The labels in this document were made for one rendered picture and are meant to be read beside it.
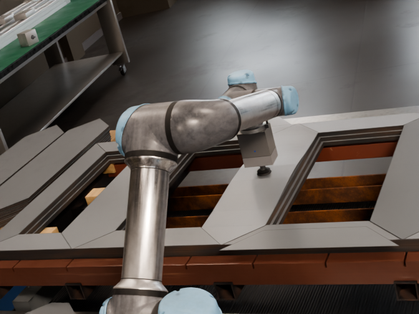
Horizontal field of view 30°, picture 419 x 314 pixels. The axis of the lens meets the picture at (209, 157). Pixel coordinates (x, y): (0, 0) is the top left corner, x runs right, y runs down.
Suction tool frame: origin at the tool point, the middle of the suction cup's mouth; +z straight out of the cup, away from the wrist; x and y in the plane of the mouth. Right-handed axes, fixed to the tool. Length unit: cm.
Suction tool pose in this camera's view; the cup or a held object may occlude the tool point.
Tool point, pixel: (265, 176)
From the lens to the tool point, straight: 224.8
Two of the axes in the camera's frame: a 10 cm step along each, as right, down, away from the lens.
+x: -3.0, 4.3, -8.5
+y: -9.2, 1.0, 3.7
